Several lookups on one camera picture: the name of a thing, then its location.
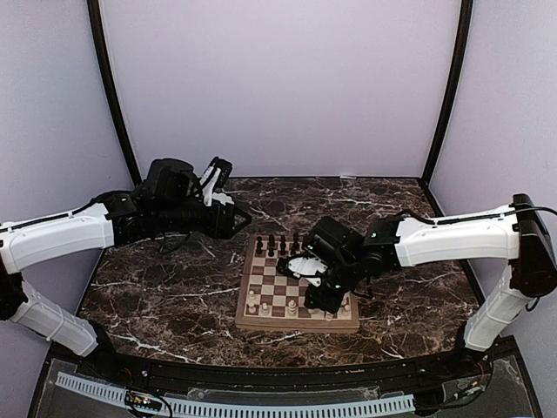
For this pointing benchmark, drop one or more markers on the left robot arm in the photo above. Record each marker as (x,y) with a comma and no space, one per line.
(171,200)

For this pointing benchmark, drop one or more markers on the wooden chess board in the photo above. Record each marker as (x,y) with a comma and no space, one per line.
(260,276)

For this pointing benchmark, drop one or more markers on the black frame post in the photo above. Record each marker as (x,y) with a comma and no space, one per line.
(452,84)
(110,90)

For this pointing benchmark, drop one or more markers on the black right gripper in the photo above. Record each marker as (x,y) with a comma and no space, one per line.
(329,304)

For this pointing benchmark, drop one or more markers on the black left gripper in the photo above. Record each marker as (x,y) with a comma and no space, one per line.
(221,225)

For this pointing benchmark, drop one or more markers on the white slotted cable duct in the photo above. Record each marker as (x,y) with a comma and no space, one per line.
(213,404)

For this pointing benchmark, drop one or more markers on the left black frame post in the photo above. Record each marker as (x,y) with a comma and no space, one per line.
(110,90)

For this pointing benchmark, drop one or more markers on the right black frame post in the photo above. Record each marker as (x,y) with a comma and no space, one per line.
(452,84)

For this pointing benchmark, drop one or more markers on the black front rail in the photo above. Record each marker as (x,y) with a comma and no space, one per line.
(177,377)

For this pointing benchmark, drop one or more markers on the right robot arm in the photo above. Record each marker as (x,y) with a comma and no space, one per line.
(515,233)

